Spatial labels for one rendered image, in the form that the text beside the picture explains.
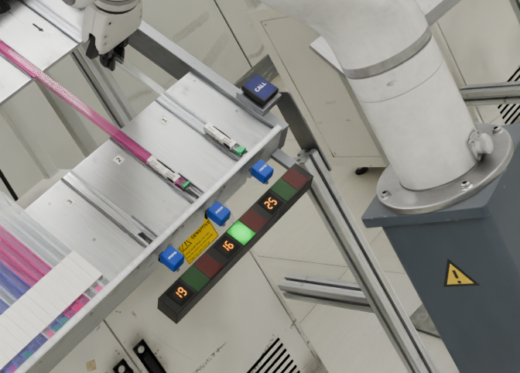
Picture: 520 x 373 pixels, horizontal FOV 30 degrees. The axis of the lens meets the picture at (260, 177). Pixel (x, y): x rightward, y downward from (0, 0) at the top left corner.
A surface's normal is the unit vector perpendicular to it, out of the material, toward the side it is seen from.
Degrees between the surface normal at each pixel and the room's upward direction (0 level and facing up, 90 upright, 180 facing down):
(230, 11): 90
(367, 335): 0
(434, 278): 90
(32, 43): 45
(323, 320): 0
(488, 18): 90
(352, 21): 120
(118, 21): 138
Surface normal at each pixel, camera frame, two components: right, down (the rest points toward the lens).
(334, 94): -0.62, 0.61
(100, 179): 0.11, -0.55
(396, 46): 0.23, 0.30
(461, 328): -0.48, 0.59
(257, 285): 0.63, 0.01
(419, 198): -0.47, -0.80
